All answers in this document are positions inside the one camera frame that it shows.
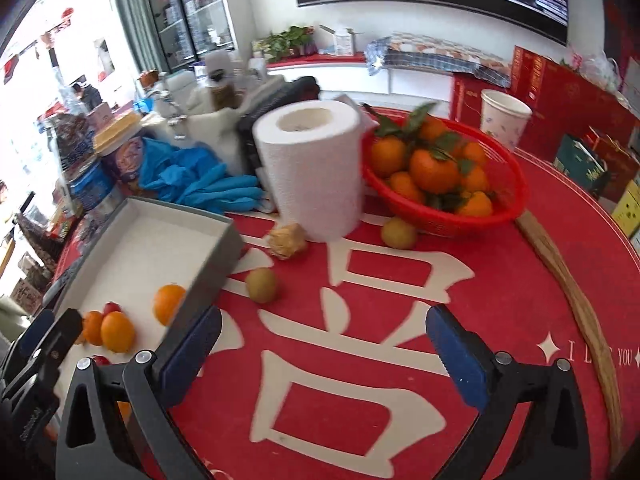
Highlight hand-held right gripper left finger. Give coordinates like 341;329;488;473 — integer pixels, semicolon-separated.
55;305;223;480

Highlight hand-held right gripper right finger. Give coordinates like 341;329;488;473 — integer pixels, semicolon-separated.
426;304;592;480

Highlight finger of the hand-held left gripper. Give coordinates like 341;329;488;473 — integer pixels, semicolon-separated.
0;310;53;386
0;308;84;443

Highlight large orange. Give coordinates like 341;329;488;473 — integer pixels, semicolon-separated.
152;284;187;327

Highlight small orange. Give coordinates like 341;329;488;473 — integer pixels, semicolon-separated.
80;311;105;347

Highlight grey shallow box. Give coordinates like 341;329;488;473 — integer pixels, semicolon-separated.
44;196;246;426

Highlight round red printed mat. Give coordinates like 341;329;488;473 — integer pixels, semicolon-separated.
50;105;640;480

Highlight small brown kiwi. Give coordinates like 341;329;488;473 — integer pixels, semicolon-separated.
245;267;279;304

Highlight long wooden back scratcher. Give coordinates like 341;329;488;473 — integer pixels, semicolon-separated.
514;210;623;471

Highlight red plastic basket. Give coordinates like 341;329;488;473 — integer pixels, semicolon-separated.
361;105;528;238

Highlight yellowish orange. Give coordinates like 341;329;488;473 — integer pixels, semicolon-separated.
381;216;418;249

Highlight blue rubber gloves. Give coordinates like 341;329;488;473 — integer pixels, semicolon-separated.
137;137;266;213

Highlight blue tin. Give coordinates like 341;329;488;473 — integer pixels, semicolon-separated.
67;160;118;211

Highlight pile of leafy mandarins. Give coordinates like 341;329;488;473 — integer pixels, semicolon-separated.
369;102;501;218

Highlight white paper towel roll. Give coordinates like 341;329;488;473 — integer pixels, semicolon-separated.
251;100;372;243

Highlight can with yellow lid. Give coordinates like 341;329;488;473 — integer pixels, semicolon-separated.
95;112;151;186

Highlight yellow carton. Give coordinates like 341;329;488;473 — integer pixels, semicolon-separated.
611;180;640;238

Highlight dark green gift bag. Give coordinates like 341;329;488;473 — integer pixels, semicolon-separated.
554;132;613;198

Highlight floral paper cup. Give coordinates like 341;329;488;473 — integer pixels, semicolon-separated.
480;89;533;151

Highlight red gift box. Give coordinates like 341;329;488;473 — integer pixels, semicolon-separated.
510;45;638;156
450;72;516;126

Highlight dark glass bottle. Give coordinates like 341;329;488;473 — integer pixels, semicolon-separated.
207;67;241;111

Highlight blue checkered cloth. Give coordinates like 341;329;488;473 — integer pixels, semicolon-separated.
364;34;513;86

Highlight white plastic bag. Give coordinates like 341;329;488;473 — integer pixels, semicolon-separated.
560;45;623;93

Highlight green potted plant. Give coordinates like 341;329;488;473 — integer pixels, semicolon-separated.
260;25;318;63

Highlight white tissue box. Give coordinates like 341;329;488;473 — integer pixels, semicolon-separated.
320;25;366;56

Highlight green curtain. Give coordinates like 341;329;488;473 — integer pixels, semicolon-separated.
105;0;173;73

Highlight glass display cabinet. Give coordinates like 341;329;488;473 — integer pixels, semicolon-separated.
141;0;236;73

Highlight red box with gold handle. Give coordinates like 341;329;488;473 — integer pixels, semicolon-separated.
582;127;640;201

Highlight wall calendar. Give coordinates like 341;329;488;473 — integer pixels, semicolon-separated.
621;57;640;108

